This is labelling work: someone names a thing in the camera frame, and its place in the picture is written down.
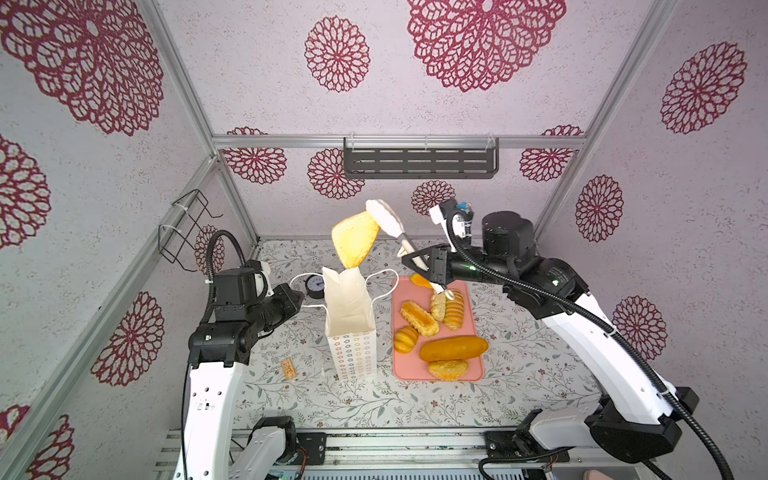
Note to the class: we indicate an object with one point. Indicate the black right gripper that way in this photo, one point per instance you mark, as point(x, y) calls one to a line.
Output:
point(438, 264)

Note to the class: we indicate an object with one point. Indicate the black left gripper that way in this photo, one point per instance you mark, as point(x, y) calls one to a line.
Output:
point(285, 295)

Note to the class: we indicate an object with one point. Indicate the triangular toast bread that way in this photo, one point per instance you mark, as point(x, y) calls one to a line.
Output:
point(354, 237)

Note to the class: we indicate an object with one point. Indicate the printed white paper bag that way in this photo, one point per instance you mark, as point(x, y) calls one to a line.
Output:
point(350, 326)

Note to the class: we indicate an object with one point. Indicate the cream white iced bread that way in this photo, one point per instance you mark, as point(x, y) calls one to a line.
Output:
point(438, 304)

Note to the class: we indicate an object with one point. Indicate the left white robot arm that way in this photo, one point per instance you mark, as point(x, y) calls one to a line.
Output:
point(242, 309)

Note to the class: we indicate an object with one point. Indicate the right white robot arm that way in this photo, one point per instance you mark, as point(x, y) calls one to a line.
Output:
point(638, 414)

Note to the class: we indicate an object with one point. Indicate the yellow-orange glazed bun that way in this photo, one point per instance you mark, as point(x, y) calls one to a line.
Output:
point(418, 280)

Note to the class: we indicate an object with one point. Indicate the black alarm clock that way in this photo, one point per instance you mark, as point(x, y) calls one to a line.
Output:
point(315, 286)

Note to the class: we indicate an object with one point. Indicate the wavy-edged yellow pastry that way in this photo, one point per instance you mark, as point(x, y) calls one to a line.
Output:
point(421, 320)

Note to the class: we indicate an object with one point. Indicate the small wooden block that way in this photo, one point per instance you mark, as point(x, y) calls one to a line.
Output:
point(288, 369)

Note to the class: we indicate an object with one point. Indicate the small round striped bun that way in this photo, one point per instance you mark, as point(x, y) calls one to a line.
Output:
point(405, 339)

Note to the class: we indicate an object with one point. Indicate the long orange baguette loaf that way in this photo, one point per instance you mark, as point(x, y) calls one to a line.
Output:
point(454, 348)

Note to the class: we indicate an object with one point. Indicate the pink plastic tray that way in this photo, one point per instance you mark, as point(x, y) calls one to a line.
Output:
point(409, 367)

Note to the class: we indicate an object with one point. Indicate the round yellow crusty bun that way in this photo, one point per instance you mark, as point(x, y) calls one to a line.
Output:
point(448, 370)

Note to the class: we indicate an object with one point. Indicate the grey wall shelf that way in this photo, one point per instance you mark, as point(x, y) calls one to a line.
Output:
point(425, 163)

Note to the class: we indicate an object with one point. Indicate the black wire wall rack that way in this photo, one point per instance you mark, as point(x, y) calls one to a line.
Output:
point(183, 242)

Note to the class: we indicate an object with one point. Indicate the metal base rail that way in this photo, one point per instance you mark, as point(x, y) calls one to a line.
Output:
point(407, 453)

